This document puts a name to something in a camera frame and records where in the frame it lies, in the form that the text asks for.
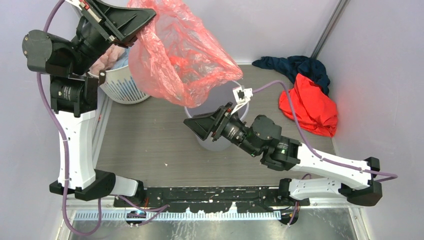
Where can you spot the aluminium frame rail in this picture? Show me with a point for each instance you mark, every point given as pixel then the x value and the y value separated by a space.
pixel 117 209

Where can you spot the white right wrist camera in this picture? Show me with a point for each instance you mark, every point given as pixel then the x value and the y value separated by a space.
pixel 242 97

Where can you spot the red plastic trash bag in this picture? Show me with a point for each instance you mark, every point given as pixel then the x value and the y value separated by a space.
pixel 176 58

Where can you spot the pink plastic bag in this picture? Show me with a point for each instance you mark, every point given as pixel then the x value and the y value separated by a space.
pixel 107 60

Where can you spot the red cloth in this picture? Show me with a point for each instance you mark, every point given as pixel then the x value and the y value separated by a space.
pixel 315 111

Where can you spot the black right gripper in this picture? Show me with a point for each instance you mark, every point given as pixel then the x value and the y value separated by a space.
pixel 202 125

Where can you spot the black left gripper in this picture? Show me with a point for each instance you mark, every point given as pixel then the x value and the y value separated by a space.
pixel 118 24

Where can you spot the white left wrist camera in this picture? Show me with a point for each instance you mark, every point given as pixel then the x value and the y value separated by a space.
pixel 79 4

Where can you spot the navy blue cloth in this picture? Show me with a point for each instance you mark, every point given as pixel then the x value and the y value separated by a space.
pixel 291 66

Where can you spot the right aluminium corner post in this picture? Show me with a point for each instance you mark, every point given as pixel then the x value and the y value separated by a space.
pixel 331 24

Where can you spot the white slotted laundry basket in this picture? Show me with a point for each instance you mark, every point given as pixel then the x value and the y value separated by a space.
pixel 121 88

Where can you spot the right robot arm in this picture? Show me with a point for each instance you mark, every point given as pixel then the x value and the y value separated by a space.
pixel 336 177

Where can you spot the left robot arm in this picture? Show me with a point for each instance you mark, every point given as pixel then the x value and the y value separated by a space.
pixel 74 94

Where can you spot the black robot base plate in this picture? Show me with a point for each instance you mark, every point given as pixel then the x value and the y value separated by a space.
pixel 246 199

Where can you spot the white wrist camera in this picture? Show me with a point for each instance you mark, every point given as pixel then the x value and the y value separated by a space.
pixel 242 97
pixel 79 4

